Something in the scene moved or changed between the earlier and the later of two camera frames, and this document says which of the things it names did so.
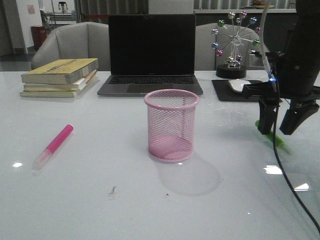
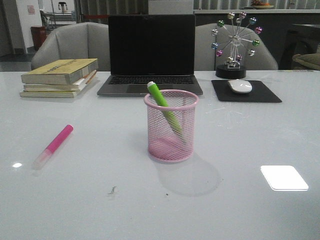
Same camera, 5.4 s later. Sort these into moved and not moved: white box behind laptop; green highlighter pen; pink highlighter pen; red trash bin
Moved: green highlighter pen
Not moved: pink highlighter pen; red trash bin; white box behind laptop
